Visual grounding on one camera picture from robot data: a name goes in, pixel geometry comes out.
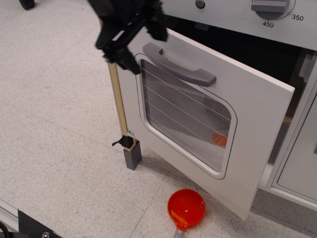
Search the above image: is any grey temperature knob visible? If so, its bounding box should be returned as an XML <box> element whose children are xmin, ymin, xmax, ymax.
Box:
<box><xmin>251</xmin><ymin>0</ymin><xmax>290</xmax><ymax>20</ymax></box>

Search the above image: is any black cable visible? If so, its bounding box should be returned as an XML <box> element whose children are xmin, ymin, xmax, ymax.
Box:
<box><xmin>0</xmin><ymin>221</ymin><xmax>13</xmax><ymax>238</ymax></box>

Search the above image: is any white cabinet drawer door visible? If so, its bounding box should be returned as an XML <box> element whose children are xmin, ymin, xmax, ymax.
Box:
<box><xmin>271</xmin><ymin>79</ymin><xmax>317</xmax><ymax>201</ymax></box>

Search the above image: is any orange toy frying pan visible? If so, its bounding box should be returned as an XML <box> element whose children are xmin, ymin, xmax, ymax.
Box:
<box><xmin>167</xmin><ymin>189</ymin><xmax>206</xmax><ymax>238</ymax></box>

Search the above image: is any grey oven door handle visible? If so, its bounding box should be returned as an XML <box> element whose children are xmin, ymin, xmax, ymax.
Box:
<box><xmin>143</xmin><ymin>43</ymin><xmax>217</xmax><ymax>87</ymax></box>

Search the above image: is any white toy kitchen cabinet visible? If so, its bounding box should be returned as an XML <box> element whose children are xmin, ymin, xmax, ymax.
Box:
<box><xmin>162</xmin><ymin>0</ymin><xmax>317</xmax><ymax>209</ymax></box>

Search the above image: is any toy salmon sushi piece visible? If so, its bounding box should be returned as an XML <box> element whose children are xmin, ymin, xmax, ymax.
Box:
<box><xmin>212</xmin><ymin>132</ymin><xmax>228</xmax><ymax>147</ymax></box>

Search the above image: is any aluminium frame rail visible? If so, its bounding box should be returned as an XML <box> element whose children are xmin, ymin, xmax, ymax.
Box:
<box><xmin>0</xmin><ymin>199</ymin><xmax>19</xmax><ymax>232</ymax></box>

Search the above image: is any black caster wheel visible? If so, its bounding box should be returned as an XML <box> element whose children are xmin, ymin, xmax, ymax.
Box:
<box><xmin>19</xmin><ymin>0</ymin><xmax>35</xmax><ymax>10</ymax></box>

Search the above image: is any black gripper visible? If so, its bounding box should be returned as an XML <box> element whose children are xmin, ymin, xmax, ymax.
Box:
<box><xmin>96</xmin><ymin>7</ymin><xmax>168</xmax><ymax>75</ymax></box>

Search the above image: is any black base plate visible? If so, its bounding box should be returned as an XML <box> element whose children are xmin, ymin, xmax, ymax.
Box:
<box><xmin>14</xmin><ymin>210</ymin><xmax>61</xmax><ymax>238</ymax></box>

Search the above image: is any white toy oven door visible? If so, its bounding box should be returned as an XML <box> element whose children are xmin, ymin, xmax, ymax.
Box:
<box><xmin>117</xmin><ymin>29</ymin><xmax>294</xmax><ymax>219</ymax></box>

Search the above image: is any black tape strip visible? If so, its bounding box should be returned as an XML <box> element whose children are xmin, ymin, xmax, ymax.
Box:
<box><xmin>112</xmin><ymin>135</ymin><xmax>134</xmax><ymax>149</ymax></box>

